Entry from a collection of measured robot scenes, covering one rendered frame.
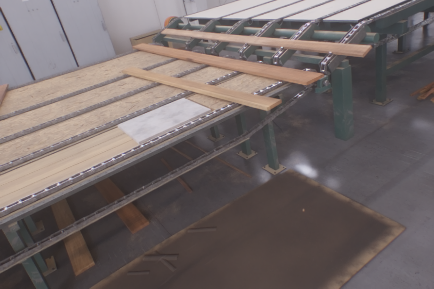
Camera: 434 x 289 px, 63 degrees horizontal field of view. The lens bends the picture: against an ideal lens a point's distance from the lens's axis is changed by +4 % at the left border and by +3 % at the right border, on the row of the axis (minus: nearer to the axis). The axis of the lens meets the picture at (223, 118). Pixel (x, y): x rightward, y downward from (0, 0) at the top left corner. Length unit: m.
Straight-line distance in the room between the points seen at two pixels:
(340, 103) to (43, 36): 5.78
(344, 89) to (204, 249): 1.88
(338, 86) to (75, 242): 2.64
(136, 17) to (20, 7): 2.41
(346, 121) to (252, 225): 1.45
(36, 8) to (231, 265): 6.18
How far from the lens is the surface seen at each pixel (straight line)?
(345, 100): 3.45
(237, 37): 4.40
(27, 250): 2.46
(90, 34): 7.75
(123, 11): 8.58
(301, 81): 2.78
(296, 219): 2.73
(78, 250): 3.12
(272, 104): 2.43
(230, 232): 2.72
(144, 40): 7.92
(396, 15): 3.97
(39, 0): 7.59
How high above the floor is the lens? 1.85
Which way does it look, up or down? 24 degrees down
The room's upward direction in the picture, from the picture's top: 12 degrees counter-clockwise
